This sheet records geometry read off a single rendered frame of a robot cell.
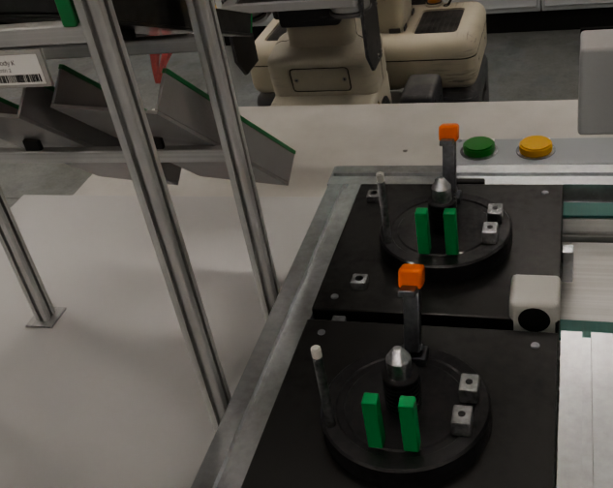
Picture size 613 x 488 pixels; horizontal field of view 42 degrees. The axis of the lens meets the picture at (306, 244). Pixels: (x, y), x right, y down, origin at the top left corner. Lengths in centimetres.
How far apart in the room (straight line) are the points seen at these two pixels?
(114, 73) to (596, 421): 47
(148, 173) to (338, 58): 99
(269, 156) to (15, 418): 42
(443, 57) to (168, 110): 114
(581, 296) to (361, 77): 84
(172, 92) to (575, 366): 44
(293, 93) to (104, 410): 91
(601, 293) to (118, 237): 69
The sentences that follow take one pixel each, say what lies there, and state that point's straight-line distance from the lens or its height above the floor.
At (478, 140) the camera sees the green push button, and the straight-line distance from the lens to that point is 107.
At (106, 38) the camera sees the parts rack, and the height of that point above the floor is 130.
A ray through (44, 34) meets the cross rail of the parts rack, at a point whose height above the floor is 131.
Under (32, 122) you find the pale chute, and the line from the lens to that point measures 85.
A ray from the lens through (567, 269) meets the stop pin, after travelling 89.
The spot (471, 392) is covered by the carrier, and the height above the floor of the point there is 100.
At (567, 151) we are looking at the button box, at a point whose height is 96.
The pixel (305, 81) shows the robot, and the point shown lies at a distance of 164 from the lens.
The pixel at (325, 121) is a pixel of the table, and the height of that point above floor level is 86.
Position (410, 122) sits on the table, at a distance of 138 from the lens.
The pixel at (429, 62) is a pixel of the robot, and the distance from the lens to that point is 185.
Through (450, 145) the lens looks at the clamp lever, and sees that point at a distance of 88.
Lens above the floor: 148
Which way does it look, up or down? 34 degrees down
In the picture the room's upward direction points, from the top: 11 degrees counter-clockwise
